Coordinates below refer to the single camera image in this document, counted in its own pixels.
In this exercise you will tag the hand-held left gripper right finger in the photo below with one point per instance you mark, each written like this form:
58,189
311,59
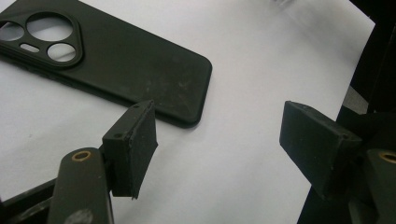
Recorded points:
317,149

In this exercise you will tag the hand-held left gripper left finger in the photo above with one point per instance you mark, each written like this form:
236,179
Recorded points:
134,149

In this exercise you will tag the black phone case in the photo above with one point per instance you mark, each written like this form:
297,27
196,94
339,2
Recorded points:
130,62

